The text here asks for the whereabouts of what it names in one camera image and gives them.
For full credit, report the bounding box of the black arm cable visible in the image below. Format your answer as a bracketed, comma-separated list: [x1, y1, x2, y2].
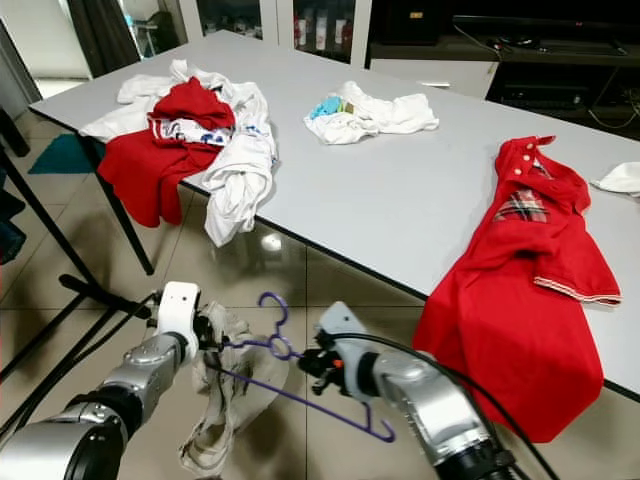
[350, 335, 561, 480]
[0, 295, 161, 451]

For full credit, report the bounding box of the red sweater with white band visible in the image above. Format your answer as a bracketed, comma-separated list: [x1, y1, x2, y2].
[98, 78, 236, 229]

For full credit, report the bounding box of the red polo shirt plaid trim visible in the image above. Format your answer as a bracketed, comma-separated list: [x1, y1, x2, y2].
[412, 135, 623, 444]

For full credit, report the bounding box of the white long-sleeve shirt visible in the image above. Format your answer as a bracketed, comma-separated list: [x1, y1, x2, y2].
[80, 60, 279, 248]

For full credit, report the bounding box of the teal floor mat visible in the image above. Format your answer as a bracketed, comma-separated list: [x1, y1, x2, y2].
[28, 133, 96, 176]

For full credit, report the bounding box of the black low TV bench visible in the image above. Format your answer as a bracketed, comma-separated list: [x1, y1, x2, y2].
[450, 12, 640, 131]

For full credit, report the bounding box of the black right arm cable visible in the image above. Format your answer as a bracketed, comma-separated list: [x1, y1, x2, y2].
[350, 335, 561, 480]

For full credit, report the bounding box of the black table leg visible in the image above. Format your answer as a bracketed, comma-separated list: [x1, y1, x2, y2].
[75, 135, 156, 276]

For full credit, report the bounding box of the glass balcony door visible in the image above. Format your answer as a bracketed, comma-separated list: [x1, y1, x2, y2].
[0, 0, 86, 101]

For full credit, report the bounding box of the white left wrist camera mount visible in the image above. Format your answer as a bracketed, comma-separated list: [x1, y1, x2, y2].
[157, 281, 201, 349]

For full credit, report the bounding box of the purple plastic clothes hanger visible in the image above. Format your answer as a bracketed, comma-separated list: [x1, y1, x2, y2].
[205, 291, 398, 445]

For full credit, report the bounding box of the dark grey curtain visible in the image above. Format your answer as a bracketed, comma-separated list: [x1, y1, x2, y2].
[65, 0, 136, 79]

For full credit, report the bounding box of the white cabinet with glass doors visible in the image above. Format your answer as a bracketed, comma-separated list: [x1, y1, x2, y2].
[165, 0, 371, 69]

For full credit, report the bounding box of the clothes rack frame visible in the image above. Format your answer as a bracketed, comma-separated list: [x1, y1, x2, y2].
[0, 110, 131, 321]

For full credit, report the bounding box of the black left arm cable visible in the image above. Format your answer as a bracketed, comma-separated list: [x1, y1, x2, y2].
[0, 295, 161, 451]

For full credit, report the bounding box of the white drawer unit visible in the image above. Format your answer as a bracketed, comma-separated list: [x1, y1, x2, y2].
[365, 58, 496, 96]

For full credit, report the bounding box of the tall black cabinet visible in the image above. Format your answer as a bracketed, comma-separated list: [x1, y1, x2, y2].
[365, 0, 640, 61]

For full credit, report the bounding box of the cream denim jacket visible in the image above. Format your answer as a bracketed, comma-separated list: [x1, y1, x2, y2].
[178, 300, 286, 476]

